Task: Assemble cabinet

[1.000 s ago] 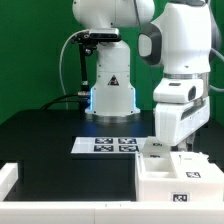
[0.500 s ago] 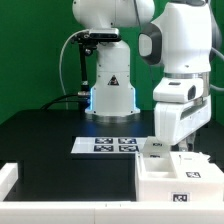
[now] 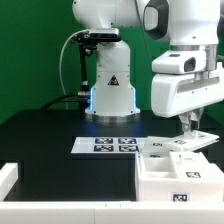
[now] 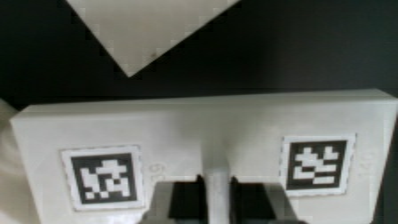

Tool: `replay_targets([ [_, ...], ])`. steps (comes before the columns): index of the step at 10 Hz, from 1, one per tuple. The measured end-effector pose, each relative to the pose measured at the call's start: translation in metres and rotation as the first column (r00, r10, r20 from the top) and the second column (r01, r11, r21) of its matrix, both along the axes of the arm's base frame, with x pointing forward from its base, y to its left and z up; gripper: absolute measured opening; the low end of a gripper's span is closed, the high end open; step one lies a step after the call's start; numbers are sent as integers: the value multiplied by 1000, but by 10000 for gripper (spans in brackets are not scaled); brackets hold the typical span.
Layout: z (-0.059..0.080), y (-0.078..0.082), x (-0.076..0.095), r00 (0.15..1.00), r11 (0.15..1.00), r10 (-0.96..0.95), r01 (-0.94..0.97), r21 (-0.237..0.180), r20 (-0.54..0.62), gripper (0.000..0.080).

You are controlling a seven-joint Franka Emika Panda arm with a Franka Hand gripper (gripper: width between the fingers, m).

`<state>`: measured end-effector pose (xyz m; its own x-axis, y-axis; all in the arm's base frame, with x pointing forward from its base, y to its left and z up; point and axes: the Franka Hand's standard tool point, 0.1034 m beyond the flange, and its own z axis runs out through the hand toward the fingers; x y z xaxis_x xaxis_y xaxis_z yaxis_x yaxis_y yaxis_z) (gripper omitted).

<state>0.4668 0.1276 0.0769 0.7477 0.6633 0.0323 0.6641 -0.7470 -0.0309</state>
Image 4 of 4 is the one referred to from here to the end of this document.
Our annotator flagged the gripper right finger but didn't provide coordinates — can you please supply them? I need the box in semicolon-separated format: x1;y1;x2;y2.
229;178;305;224

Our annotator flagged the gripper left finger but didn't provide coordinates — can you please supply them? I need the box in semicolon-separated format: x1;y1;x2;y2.
140;176;208;224

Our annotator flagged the white door panel with peg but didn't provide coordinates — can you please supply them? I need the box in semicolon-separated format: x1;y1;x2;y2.
11;90;398;224

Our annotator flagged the white cabinet body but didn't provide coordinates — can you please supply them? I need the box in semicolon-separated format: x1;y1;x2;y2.
0;99;41;224

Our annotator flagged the white right fence block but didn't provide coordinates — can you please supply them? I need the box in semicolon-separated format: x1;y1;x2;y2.
66;0;240;77

